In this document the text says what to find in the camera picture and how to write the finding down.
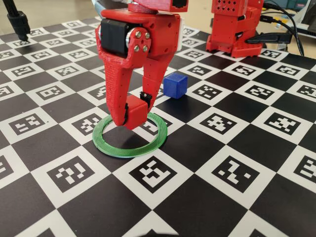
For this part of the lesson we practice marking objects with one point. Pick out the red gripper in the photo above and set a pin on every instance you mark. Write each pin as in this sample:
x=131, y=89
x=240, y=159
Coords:
x=161, y=37

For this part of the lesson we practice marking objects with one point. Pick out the red cube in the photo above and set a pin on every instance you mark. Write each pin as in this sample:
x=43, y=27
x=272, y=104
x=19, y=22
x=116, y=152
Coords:
x=135, y=113

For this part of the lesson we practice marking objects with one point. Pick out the blue cube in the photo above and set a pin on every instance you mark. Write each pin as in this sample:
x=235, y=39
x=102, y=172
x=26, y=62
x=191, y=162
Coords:
x=174, y=86

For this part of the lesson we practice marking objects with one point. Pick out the red robot arm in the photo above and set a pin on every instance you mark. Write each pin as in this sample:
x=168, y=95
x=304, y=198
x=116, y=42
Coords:
x=153, y=3

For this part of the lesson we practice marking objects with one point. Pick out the red lattice robot base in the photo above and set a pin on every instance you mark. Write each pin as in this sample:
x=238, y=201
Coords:
x=247, y=49

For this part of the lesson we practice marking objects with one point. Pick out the black tripod leg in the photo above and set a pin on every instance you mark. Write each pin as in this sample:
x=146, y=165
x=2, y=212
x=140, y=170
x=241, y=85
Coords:
x=21, y=24

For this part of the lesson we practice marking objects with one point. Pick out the black white marker board mat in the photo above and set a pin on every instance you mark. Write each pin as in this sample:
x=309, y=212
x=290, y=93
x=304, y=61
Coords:
x=197, y=197

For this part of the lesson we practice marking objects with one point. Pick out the black flat plug connector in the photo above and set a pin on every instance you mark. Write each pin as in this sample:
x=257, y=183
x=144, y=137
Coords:
x=271, y=38

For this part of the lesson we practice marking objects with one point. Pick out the black usb plug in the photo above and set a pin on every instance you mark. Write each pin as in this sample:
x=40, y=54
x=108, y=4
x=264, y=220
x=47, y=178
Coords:
x=267, y=19

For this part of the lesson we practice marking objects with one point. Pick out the silver laptop computer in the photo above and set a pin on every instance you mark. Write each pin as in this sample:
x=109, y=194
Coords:
x=307, y=14

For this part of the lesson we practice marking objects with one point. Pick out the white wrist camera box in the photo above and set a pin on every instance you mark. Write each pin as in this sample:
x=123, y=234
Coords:
x=182, y=34

